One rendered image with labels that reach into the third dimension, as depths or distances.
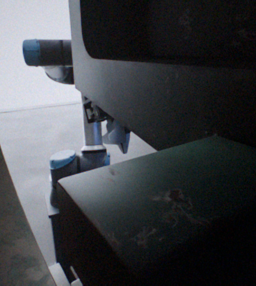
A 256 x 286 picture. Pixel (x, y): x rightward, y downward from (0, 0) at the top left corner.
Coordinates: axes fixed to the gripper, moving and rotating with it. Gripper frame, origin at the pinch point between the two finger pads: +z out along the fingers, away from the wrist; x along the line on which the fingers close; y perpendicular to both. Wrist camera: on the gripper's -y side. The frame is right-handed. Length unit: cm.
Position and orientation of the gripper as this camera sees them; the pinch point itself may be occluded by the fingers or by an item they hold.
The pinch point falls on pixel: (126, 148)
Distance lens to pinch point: 65.0
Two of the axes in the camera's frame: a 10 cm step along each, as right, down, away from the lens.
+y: -7.9, 2.1, -5.7
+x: 5.5, -1.4, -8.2
